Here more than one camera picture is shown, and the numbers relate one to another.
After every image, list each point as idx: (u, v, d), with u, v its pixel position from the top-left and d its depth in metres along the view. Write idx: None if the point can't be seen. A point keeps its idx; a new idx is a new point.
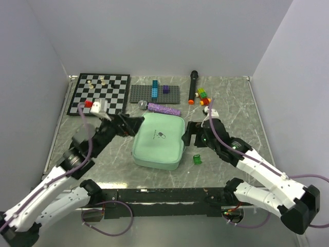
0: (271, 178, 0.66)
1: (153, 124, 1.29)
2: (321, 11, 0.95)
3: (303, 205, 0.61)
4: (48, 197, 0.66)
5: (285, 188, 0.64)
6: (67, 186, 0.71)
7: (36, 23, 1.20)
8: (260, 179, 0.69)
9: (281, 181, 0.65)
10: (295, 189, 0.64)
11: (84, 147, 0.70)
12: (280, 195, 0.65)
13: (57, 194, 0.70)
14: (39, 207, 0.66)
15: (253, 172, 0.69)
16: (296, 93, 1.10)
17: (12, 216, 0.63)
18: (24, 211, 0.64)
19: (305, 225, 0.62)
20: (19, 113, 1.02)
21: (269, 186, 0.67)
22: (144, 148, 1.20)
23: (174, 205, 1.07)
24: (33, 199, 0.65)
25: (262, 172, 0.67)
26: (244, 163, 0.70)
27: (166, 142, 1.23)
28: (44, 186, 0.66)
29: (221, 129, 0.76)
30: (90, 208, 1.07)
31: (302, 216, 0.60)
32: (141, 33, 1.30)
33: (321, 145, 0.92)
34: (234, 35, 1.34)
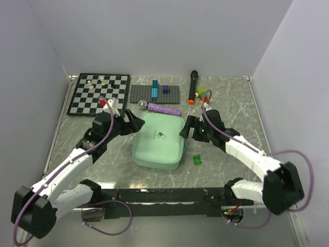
0: (250, 155, 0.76)
1: (153, 124, 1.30)
2: (321, 12, 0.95)
3: (275, 175, 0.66)
4: (72, 172, 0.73)
5: (260, 163, 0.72)
6: (84, 167, 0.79)
7: (36, 22, 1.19)
8: (243, 158, 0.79)
9: (259, 157, 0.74)
10: (270, 163, 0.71)
11: (102, 130, 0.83)
12: (258, 170, 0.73)
13: (76, 174, 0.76)
14: (64, 181, 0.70)
15: (237, 152, 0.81)
16: (296, 94, 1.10)
17: (42, 186, 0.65)
18: (53, 182, 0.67)
19: (280, 197, 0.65)
20: (19, 113, 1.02)
21: (250, 163, 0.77)
22: (144, 148, 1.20)
23: (174, 205, 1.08)
24: (60, 172, 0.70)
25: (244, 150, 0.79)
26: (229, 144, 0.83)
27: (166, 142, 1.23)
28: (70, 160, 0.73)
29: (216, 118, 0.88)
30: (91, 208, 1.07)
31: (273, 183, 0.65)
32: (141, 33, 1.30)
33: (321, 146, 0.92)
34: (235, 35, 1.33)
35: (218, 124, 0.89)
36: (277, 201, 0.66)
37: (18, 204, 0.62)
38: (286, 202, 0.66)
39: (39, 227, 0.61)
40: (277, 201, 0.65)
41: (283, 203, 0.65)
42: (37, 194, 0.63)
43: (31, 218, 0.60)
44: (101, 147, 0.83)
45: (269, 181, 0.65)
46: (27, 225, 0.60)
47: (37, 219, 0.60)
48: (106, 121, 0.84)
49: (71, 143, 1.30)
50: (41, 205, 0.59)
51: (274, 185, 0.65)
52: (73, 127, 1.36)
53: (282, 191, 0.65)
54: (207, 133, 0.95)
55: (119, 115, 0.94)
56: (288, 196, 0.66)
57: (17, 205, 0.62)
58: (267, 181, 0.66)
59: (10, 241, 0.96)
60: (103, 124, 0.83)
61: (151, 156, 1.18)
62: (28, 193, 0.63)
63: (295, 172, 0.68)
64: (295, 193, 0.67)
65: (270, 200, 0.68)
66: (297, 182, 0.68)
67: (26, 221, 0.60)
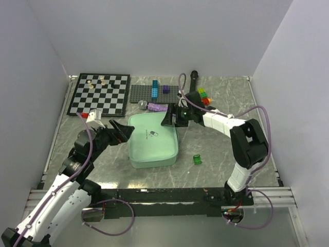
0: (220, 119, 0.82)
1: (142, 124, 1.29)
2: (321, 12, 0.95)
3: (238, 127, 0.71)
4: (57, 204, 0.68)
5: (229, 123, 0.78)
6: (71, 193, 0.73)
7: (36, 22, 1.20)
8: (216, 125, 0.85)
9: (227, 119, 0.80)
10: (237, 122, 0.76)
11: (86, 151, 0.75)
12: (227, 131, 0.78)
13: (63, 203, 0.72)
14: (50, 215, 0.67)
15: (212, 121, 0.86)
16: (296, 94, 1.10)
17: (25, 228, 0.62)
18: (37, 219, 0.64)
19: (244, 147, 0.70)
20: (19, 113, 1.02)
21: (221, 128, 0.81)
22: (140, 150, 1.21)
23: (174, 205, 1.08)
24: (43, 208, 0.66)
25: (216, 117, 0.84)
26: (205, 116, 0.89)
27: (160, 139, 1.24)
28: (52, 193, 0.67)
29: (196, 98, 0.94)
30: (90, 208, 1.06)
31: (235, 135, 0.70)
32: (141, 33, 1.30)
33: (321, 145, 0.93)
34: (235, 35, 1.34)
35: (198, 104, 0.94)
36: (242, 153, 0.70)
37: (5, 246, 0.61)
38: (252, 153, 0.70)
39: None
40: (242, 152, 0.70)
41: (249, 154, 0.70)
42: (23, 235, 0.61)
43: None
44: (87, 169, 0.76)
45: (233, 133, 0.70)
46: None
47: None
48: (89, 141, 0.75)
49: (71, 143, 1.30)
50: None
51: (237, 136, 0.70)
52: (73, 127, 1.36)
53: (245, 142, 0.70)
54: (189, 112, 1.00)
55: (104, 126, 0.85)
56: (253, 148, 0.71)
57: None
58: (232, 134, 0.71)
59: None
60: (86, 144, 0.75)
61: (150, 155, 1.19)
62: (14, 233, 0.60)
63: (258, 126, 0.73)
64: (259, 145, 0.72)
65: (238, 154, 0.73)
66: (261, 135, 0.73)
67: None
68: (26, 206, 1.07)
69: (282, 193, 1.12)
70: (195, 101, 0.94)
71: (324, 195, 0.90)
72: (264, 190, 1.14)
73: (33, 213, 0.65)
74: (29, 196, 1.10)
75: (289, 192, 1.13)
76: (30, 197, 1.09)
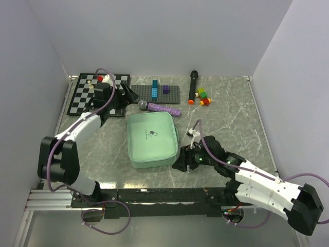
0: (267, 184, 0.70)
1: (141, 125, 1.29)
2: (321, 12, 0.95)
3: (302, 204, 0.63)
4: (87, 127, 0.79)
5: (281, 191, 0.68)
6: (95, 126, 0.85)
7: (36, 23, 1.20)
8: (258, 187, 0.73)
9: (277, 185, 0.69)
10: (292, 190, 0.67)
11: (104, 97, 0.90)
12: (278, 198, 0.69)
13: (88, 132, 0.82)
14: (81, 135, 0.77)
15: (250, 181, 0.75)
16: (296, 93, 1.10)
17: (65, 134, 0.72)
18: (73, 132, 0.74)
19: (308, 222, 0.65)
20: (19, 113, 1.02)
21: (268, 192, 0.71)
22: (140, 150, 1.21)
23: (174, 205, 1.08)
24: (77, 126, 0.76)
25: (259, 179, 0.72)
26: (238, 175, 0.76)
27: (159, 139, 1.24)
28: (84, 118, 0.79)
29: (217, 147, 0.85)
30: (91, 208, 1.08)
31: (302, 214, 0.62)
32: (141, 33, 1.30)
33: (321, 146, 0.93)
34: (235, 35, 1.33)
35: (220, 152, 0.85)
36: (306, 226, 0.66)
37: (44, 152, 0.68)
38: (314, 223, 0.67)
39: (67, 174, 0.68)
40: (307, 226, 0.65)
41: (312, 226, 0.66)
42: (62, 140, 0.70)
43: (58, 166, 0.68)
44: (105, 112, 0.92)
45: (298, 212, 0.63)
46: (56, 173, 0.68)
47: (66, 162, 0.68)
48: (107, 88, 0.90)
49: None
50: (67, 148, 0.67)
51: (304, 216, 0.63)
52: None
53: (309, 215, 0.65)
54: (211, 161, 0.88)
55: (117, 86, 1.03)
56: (315, 217, 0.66)
57: (43, 153, 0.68)
58: (293, 211, 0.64)
59: (10, 241, 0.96)
60: (104, 90, 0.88)
61: (150, 155, 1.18)
62: (53, 140, 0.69)
63: (316, 193, 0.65)
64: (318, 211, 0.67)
65: (297, 224, 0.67)
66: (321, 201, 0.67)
67: (54, 170, 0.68)
68: (26, 206, 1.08)
69: None
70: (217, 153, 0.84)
71: (323, 196, 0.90)
72: None
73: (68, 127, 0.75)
74: (29, 196, 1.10)
75: None
76: (30, 197, 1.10)
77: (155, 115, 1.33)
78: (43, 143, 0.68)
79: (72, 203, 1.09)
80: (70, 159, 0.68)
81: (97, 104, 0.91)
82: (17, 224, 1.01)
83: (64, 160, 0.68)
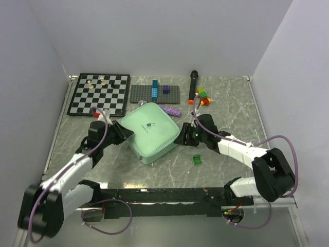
0: (239, 148, 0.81)
1: (134, 122, 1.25)
2: (321, 12, 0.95)
3: (262, 160, 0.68)
4: (77, 172, 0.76)
5: (249, 153, 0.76)
6: (85, 169, 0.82)
7: (37, 24, 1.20)
8: (235, 154, 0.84)
9: (247, 148, 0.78)
10: (257, 152, 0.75)
11: (98, 137, 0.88)
12: (247, 160, 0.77)
13: (76, 177, 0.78)
14: (69, 180, 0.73)
15: (229, 150, 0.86)
16: (297, 93, 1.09)
17: (52, 182, 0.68)
18: (60, 178, 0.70)
19: (270, 182, 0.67)
20: (19, 112, 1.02)
21: (240, 156, 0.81)
22: (144, 141, 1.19)
23: (174, 205, 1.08)
24: (65, 173, 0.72)
25: (234, 145, 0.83)
26: (221, 143, 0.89)
27: (158, 128, 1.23)
28: (74, 161, 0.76)
29: (209, 122, 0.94)
30: (90, 208, 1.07)
31: (259, 168, 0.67)
32: (141, 33, 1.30)
33: (321, 146, 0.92)
34: (235, 36, 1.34)
35: (212, 129, 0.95)
36: (269, 187, 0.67)
37: (28, 202, 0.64)
38: (278, 187, 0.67)
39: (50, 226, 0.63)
40: (269, 188, 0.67)
41: (275, 188, 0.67)
42: (48, 190, 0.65)
43: (41, 217, 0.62)
44: (98, 153, 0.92)
45: (256, 166, 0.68)
46: (38, 226, 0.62)
47: (48, 215, 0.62)
48: (102, 127, 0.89)
49: (71, 143, 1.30)
50: (53, 199, 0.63)
51: (262, 170, 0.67)
52: (73, 127, 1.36)
53: (272, 176, 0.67)
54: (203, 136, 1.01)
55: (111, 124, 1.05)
56: (279, 181, 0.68)
57: (27, 203, 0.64)
58: (254, 166, 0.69)
59: (10, 241, 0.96)
60: (98, 130, 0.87)
61: (155, 145, 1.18)
62: (36, 191, 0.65)
63: (282, 158, 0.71)
64: (285, 178, 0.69)
65: (262, 188, 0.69)
66: (286, 166, 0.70)
67: (36, 222, 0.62)
68: None
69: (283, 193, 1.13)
70: (208, 127, 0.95)
71: (324, 195, 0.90)
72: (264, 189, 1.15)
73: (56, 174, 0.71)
74: None
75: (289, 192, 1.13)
76: None
77: (152, 105, 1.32)
78: (28, 193, 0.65)
79: None
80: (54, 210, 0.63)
81: (90, 143, 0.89)
82: None
83: (48, 212, 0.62)
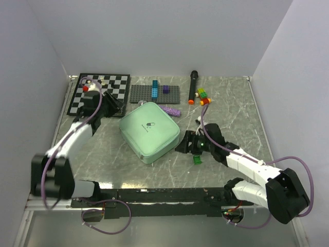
0: (250, 167, 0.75)
1: (134, 124, 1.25)
2: (321, 12, 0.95)
3: (275, 181, 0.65)
4: (78, 139, 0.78)
5: (261, 172, 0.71)
6: (86, 137, 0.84)
7: (37, 23, 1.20)
8: (245, 171, 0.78)
9: (259, 167, 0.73)
10: (271, 172, 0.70)
11: (94, 105, 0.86)
12: (259, 180, 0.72)
13: (79, 144, 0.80)
14: (73, 147, 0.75)
15: (238, 165, 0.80)
16: (297, 93, 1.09)
17: (56, 149, 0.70)
18: (64, 146, 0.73)
19: (285, 205, 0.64)
20: (19, 112, 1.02)
21: (251, 175, 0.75)
22: (145, 142, 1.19)
23: (174, 205, 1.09)
24: (67, 140, 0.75)
25: (244, 162, 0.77)
26: (229, 157, 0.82)
27: (158, 127, 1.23)
28: (74, 129, 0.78)
29: (218, 134, 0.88)
30: (91, 208, 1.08)
31: (273, 192, 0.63)
32: (141, 33, 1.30)
33: (321, 146, 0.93)
34: (235, 36, 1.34)
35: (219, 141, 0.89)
36: (281, 209, 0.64)
37: (37, 170, 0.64)
38: (292, 208, 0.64)
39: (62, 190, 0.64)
40: (283, 210, 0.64)
41: (289, 210, 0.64)
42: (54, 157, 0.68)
43: (53, 183, 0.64)
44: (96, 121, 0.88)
45: (270, 189, 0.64)
46: (52, 190, 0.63)
47: (60, 179, 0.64)
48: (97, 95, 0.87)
49: None
50: (61, 162, 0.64)
51: (276, 193, 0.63)
52: None
53: (285, 199, 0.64)
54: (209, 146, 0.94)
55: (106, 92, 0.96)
56: (292, 203, 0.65)
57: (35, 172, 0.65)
58: (268, 189, 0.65)
59: (10, 241, 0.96)
60: (94, 98, 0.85)
61: (155, 145, 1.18)
62: (44, 157, 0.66)
63: (296, 179, 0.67)
64: (299, 199, 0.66)
65: (275, 209, 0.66)
66: (299, 187, 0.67)
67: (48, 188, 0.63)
68: (26, 206, 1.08)
69: None
70: (216, 138, 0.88)
71: (324, 195, 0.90)
72: None
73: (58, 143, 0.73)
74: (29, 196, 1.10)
75: None
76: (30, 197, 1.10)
77: (148, 105, 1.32)
78: (35, 162, 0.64)
79: (72, 203, 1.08)
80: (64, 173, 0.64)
81: (86, 112, 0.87)
82: (17, 224, 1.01)
83: (57, 176, 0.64)
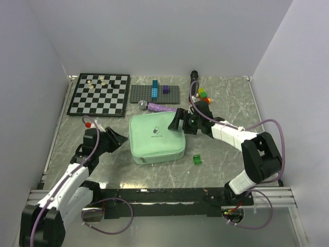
0: (231, 133, 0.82)
1: (146, 143, 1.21)
2: (321, 12, 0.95)
3: (250, 141, 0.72)
4: (73, 185, 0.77)
5: (239, 136, 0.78)
6: (82, 179, 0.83)
7: (37, 24, 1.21)
8: (226, 138, 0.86)
9: (239, 132, 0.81)
10: (247, 135, 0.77)
11: (93, 143, 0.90)
12: (237, 143, 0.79)
13: (75, 187, 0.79)
14: (67, 194, 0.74)
15: (220, 134, 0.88)
16: (296, 94, 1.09)
17: (49, 199, 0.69)
18: (58, 195, 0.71)
19: (257, 164, 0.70)
20: (19, 112, 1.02)
21: (232, 141, 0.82)
22: (166, 142, 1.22)
23: (174, 205, 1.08)
24: (62, 187, 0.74)
25: (226, 129, 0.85)
26: (214, 127, 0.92)
27: (162, 128, 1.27)
28: (69, 174, 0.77)
29: (205, 108, 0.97)
30: (91, 209, 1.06)
31: (247, 149, 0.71)
32: (141, 33, 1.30)
33: (320, 146, 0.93)
34: (235, 36, 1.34)
35: (206, 114, 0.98)
36: (255, 168, 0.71)
37: (27, 224, 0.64)
38: (264, 169, 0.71)
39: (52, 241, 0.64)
40: (256, 169, 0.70)
41: (261, 169, 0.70)
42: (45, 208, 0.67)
43: (42, 235, 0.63)
44: (94, 159, 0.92)
45: (244, 146, 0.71)
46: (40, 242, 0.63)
47: (49, 232, 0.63)
48: (96, 134, 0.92)
49: (71, 144, 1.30)
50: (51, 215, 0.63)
51: (250, 151, 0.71)
52: (73, 127, 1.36)
53: (258, 159, 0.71)
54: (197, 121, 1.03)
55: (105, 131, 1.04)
56: (266, 163, 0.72)
57: (25, 224, 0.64)
58: (243, 147, 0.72)
59: (10, 242, 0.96)
60: (93, 137, 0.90)
61: (178, 140, 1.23)
62: (34, 210, 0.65)
63: (272, 141, 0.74)
64: (273, 161, 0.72)
65: (250, 169, 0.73)
66: (275, 150, 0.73)
67: (37, 239, 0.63)
68: None
69: (283, 193, 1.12)
70: (203, 111, 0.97)
71: (324, 194, 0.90)
72: (264, 189, 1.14)
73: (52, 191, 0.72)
74: (29, 196, 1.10)
75: (289, 192, 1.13)
76: (30, 197, 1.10)
77: (135, 120, 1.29)
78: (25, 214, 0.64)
79: None
80: (55, 226, 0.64)
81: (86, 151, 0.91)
82: (17, 224, 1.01)
83: (48, 229, 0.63)
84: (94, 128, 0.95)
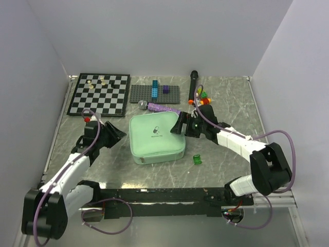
0: (238, 141, 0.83)
1: (147, 143, 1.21)
2: (321, 13, 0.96)
3: (259, 153, 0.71)
4: (74, 173, 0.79)
5: (247, 145, 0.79)
6: (83, 169, 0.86)
7: (37, 25, 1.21)
8: (233, 146, 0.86)
9: (246, 141, 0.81)
10: (256, 145, 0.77)
11: (94, 134, 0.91)
12: (245, 153, 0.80)
13: (76, 176, 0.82)
14: (69, 181, 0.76)
15: (226, 141, 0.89)
16: (296, 94, 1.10)
17: (51, 184, 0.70)
18: (60, 181, 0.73)
19: (266, 177, 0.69)
20: (19, 111, 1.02)
21: (239, 150, 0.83)
22: (167, 142, 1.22)
23: (174, 205, 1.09)
24: (64, 174, 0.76)
25: (233, 138, 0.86)
26: (220, 134, 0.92)
27: (163, 128, 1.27)
28: (71, 162, 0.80)
29: (209, 113, 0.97)
30: (90, 208, 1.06)
31: (257, 162, 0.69)
32: (141, 33, 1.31)
33: (320, 146, 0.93)
34: (235, 36, 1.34)
35: (211, 119, 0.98)
36: (263, 180, 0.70)
37: (30, 208, 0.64)
38: (273, 181, 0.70)
39: (55, 227, 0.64)
40: (265, 181, 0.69)
41: (270, 182, 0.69)
42: (48, 193, 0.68)
43: (45, 221, 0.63)
44: (95, 151, 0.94)
45: (254, 159, 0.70)
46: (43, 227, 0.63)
47: (52, 217, 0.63)
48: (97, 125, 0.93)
49: (71, 144, 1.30)
50: (55, 199, 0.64)
51: (259, 163, 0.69)
52: (73, 127, 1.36)
53: (268, 171, 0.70)
54: (202, 126, 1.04)
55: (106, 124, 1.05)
56: (275, 175, 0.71)
57: (28, 210, 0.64)
58: (252, 159, 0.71)
59: (10, 242, 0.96)
60: (94, 128, 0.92)
61: (178, 139, 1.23)
62: (37, 194, 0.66)
63: (281, 154, 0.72)
64: (282, 173, 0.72)
65: (258, 180, 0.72)
66: (284, 161, 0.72)
67: (40, 225, 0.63)
68: None
69: (283, 193, 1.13)
70: (208, 117, 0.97)
71: (324, 194, 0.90)
72: None
73: (55, 177, 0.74)
74: None
75: (289, 192, 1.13)
76: None
77: (135, 120, 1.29)
78: (29, 198, 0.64)
79: None
80: (58, 211, 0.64)
81: (86, 141, 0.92)
82: (17, 224, 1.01)
83: (51, 213, 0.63)
84: (95, 121, 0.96)
